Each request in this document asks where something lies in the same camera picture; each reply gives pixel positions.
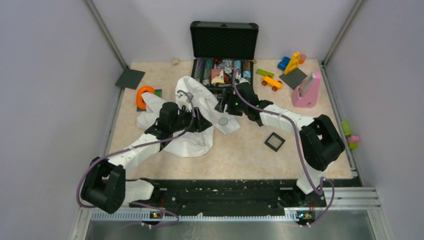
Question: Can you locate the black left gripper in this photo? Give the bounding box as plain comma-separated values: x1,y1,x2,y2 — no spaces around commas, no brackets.
170,106,212,133

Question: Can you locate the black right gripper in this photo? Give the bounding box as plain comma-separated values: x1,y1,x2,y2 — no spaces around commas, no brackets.
215,89,248,117

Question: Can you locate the brown ring brooch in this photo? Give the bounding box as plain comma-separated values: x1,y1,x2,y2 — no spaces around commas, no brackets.
218,117,229,126

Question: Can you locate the white shirt garment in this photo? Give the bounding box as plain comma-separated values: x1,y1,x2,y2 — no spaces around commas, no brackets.
136,76,241,158

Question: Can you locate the black square frame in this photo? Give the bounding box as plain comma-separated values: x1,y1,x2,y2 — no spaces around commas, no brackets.
264,132,286,152

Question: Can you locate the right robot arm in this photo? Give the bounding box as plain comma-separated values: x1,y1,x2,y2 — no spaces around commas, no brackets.
215,82,345,206

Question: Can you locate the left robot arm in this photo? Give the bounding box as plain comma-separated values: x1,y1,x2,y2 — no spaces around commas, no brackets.
76,102,213,214

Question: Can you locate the dark grey small baseplate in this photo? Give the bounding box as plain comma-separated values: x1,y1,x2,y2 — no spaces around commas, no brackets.
136,89,162,112

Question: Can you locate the orange curved toy block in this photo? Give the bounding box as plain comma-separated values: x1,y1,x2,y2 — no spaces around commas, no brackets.
136,85,157,111

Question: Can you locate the lime green flat brick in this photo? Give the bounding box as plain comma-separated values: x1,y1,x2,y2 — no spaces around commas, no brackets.
256,68,275,78

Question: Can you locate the yellow toy car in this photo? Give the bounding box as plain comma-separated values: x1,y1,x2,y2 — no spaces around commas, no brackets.
262,75,283,92

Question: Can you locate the black poker chip case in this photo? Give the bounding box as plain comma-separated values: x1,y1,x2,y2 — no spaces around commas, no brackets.
189,20,259,95

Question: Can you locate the dark grey baseplate left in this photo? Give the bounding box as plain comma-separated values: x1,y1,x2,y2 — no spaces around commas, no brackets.
115,67,146,90

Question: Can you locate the blue toy brick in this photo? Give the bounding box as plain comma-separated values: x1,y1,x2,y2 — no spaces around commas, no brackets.
277,56,291,71

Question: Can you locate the dark grey baseplate right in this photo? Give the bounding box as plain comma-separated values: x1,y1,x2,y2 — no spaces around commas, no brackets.
279,68,307,90

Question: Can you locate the yellow triangular toy block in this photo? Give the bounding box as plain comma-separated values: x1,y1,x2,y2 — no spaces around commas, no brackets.
284,52,301,75

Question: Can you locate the pink phone stand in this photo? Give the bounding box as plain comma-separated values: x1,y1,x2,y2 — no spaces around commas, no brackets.
291,71,322,108

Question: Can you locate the orange small toy piece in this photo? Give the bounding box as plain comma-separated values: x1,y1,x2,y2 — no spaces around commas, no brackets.
298,54,307,65

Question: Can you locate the green pink toy outside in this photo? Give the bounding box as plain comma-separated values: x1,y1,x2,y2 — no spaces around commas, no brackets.
341,120,361,150

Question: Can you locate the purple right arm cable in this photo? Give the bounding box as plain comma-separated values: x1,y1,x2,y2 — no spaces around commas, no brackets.
231,69,335,226

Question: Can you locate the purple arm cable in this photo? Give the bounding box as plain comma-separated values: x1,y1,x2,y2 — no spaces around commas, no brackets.
231,69,335,226
76,89,196,229

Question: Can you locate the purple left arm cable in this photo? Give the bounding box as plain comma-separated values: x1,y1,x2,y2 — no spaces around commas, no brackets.
76,89,196,229

